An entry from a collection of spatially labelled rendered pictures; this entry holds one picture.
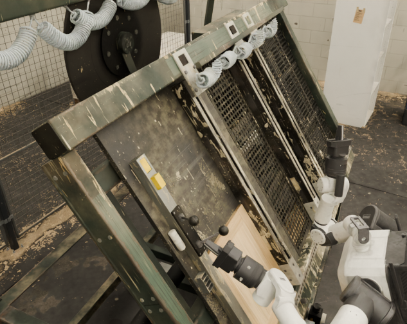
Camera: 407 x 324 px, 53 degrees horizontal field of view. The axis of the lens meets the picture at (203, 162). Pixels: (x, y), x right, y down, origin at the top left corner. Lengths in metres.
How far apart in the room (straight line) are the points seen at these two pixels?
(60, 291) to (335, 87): 3.99
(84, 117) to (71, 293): 2.27
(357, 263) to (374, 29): 3.99
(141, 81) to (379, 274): 1.04
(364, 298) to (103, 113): 1.00
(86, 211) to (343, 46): 4.52
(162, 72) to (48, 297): 2.24
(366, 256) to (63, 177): 1.07
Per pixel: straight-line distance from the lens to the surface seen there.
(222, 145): 1.75
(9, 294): 2.37
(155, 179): 1.41
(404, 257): 1.59
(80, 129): 1.22
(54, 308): 3.30
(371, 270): 1.57
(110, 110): 1.32
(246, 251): 1.81
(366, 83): 5.48
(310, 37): 7.01
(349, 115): 5.66
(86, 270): 3.49
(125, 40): 2.17
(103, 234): 1.30
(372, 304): 1.47
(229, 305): 1.63
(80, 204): 1.28
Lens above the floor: 2.41
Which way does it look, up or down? 31 degrees down
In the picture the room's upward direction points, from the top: 1 degrees counter-clockwise
